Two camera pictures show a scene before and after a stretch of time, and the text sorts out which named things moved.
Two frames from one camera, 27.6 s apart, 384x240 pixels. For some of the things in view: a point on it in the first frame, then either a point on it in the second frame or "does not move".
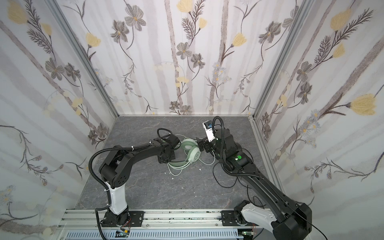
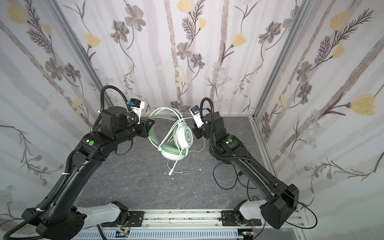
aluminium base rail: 154,220 does not move
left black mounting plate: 136,218 does not move
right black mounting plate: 228,218 does not move
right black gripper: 205,145 → 197,132
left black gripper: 167,153 → 144,128
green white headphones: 194,153 → 183,133
